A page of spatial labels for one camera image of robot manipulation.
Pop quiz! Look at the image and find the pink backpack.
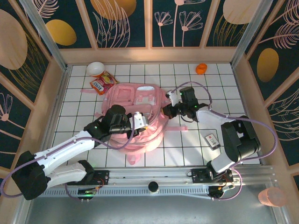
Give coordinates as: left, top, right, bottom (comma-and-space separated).
80, 83, 189, 166

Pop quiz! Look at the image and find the black framed id card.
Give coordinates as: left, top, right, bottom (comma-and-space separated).
205, 134, 221, 150

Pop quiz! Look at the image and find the red snack packet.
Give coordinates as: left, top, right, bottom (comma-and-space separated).
90, 72, 119, 96

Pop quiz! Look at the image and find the black round knob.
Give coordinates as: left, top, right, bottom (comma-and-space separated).
148, 181, 159, 195

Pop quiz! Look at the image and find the white bowl orange rim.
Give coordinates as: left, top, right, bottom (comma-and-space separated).
86, 62, 106, 78

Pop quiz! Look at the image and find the pink plastic cup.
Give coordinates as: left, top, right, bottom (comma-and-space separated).
258, 186, 287, 207

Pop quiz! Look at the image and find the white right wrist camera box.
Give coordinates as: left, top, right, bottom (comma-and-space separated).
165, 91, 180, 107

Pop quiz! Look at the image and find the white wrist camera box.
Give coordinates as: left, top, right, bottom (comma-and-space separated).
165, 91, 180, 107
133, 111, 149, 128

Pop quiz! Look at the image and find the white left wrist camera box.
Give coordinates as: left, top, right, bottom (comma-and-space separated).
133, 111, 149, 128

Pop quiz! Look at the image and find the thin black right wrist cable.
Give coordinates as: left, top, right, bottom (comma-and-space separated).
180, 113, 195, 123

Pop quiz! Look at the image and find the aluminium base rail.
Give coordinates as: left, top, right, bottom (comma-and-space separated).
23, 165, 278, 186

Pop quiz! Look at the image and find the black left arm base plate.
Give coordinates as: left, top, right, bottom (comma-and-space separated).
67, 169, 110, 186

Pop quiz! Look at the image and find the slotted grey cable duct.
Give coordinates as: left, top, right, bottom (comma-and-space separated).
31, 186, 211, 199

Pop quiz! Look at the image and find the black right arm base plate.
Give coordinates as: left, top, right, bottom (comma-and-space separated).
186, 168, 234, 184

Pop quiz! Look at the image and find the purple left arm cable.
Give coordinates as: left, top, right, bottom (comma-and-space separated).
0, 115, 137, 201

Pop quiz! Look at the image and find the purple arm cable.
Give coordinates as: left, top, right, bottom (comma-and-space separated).
0, 115, 137, 201
168, 81, 278, 201

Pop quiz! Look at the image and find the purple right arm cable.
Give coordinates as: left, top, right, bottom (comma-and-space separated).
168, 81, 278, 201

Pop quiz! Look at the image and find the aluminium frame post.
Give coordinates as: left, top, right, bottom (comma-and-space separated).
230, 0, 276, 67
18, 0, 69, 72

